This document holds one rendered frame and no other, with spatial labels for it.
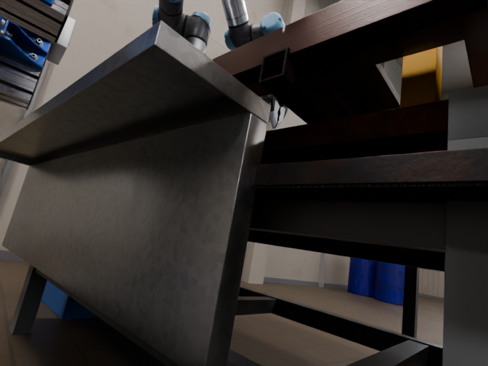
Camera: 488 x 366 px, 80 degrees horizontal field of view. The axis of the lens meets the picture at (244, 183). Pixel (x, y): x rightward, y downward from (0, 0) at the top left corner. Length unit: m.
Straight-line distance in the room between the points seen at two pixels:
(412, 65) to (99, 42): 3.58
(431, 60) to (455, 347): 0.42
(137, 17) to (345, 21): 3.87
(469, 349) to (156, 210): 0.45
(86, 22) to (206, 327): 3.76
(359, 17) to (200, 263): 0.40
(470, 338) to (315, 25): 0.43
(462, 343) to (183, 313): 0.31
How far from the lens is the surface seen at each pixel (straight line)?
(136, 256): 0.56
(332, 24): 0.49
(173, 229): 0.48
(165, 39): 0.36
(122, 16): 4.17
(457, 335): 0.37
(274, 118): 1.03
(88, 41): 3.89
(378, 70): 0.62
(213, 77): 0.39
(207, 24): 1.15
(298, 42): 0.51
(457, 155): 0.33
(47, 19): 0.55
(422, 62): 0.61
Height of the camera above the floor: 0.46
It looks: 12 degrees up
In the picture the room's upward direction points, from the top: 10 degrees clockwise
